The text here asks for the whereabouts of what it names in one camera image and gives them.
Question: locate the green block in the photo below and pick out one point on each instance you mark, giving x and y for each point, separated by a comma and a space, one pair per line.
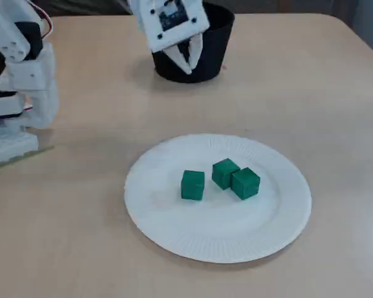
245, 183
192, 185
223, 174

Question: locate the white paper plate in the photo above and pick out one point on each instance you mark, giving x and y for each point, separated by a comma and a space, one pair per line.
220, 229

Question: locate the green base tape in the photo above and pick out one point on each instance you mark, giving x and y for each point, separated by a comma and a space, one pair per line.
21, 157

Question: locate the black plastic cup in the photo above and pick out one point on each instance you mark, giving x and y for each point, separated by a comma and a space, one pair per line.
217, 46

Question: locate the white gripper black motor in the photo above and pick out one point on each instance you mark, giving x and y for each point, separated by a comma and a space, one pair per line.
181, 59

